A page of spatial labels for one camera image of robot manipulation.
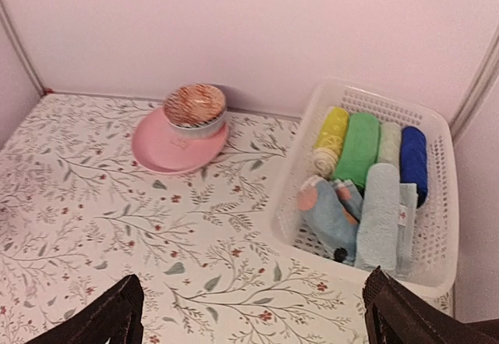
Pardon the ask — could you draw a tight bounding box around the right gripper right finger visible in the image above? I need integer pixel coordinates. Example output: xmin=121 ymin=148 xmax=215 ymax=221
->
xmin=363 ymin=268 xmax=498 ymax=344

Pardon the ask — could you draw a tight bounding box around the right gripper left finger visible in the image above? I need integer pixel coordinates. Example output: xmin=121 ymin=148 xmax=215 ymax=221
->
xmin=30 ymin=274 xmax=143 ymax=344

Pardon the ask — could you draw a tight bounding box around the light blue towel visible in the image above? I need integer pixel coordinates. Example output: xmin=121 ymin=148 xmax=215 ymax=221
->
xmin=354 ymin=163 xmax=418 ymax=279

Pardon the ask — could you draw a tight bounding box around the blue orange dotted towel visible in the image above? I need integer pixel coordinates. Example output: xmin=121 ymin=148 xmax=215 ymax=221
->
xmin=297 ymin=176 xmax=359 ymax=266

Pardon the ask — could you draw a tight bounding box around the floral tablecloth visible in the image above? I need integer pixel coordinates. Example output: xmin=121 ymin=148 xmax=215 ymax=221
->
xmin=1 ymin=94 xmax=368 ymax=343

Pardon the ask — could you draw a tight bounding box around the blue rolled towel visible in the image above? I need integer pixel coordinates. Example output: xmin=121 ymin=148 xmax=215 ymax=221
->
xmin=399 ymin=126 xmax=429 ymax=208

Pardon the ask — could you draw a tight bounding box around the pink plate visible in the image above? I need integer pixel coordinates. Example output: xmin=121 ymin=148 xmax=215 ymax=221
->
xmin=131 ymin=109 xmax=229 ymax=175

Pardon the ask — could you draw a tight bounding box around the pale green rolled towel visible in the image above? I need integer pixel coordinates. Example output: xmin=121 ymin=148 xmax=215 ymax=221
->
xmin=377 ymin=122 xmax=402 ymax=168

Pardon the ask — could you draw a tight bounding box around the yellow rolled towel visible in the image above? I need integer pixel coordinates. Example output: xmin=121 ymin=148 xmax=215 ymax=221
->
xmin=312 ymin=107 xmax=349 ymax=178

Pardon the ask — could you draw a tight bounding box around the patterned bowl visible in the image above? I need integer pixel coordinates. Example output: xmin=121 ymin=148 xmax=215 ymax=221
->
xmin=163 ymin=83 xmax=227 ymax=139

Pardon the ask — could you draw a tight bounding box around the right aluminium post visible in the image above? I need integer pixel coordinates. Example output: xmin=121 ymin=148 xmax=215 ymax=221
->
xmin=449 ymin=28 xmax=498 ymax=142

